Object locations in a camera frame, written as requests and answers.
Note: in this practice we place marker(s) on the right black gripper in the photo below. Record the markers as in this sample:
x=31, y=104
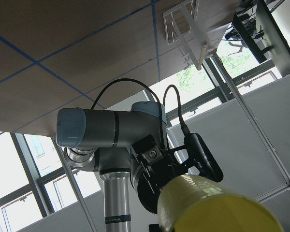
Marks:
x=151, y=169

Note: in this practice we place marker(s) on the bright yellow cup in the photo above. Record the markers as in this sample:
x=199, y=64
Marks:
x=190, y=203

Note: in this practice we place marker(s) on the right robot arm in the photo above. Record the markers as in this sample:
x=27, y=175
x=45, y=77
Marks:
x=125, y=148

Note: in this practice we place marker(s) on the white wire cup rack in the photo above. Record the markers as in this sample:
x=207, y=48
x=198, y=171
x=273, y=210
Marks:
x=181, y=21

